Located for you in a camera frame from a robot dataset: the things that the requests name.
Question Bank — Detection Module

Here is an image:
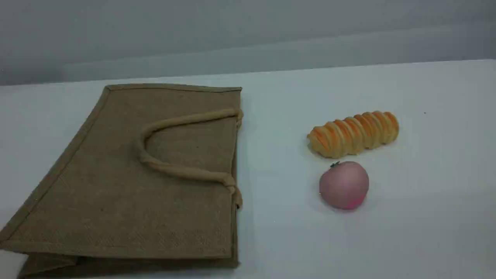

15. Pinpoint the long striped orange bread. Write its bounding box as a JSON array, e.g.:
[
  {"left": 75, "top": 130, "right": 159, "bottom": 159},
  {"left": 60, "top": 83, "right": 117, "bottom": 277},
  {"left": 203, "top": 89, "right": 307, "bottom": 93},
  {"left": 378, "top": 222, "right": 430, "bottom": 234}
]
[{"left": 307, "top": 110, "right": 400, "bottom": 159}]

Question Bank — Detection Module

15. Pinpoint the pink peach with green stem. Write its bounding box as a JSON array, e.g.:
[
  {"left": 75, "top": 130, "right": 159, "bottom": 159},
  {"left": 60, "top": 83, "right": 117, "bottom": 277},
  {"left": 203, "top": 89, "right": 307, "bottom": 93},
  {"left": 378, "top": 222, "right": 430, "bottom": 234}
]
[{"left": 319, "top": 160, "right": 370, "bottom": 210}]

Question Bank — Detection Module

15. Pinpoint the brown jute tote bag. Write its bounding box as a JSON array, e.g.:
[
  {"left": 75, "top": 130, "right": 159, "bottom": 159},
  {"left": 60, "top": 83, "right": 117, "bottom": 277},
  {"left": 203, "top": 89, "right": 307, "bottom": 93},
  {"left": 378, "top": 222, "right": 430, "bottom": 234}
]
[{"left": 0, "top": 83, "right": 244, "bottom": 279}]

